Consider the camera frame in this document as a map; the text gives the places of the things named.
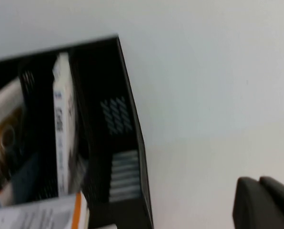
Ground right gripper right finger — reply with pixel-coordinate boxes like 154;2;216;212
260;176;284;210

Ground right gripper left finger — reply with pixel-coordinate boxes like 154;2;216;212
232;177;284;229

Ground white orange ROS2 book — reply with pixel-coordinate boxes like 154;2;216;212
0;192;90;229

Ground black perforated book stand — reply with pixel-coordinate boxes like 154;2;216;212
0;34;154;229

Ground white paperback book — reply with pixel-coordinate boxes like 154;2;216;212
52;52;86;198

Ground dark teal book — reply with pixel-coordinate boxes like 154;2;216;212
0;76;39;207

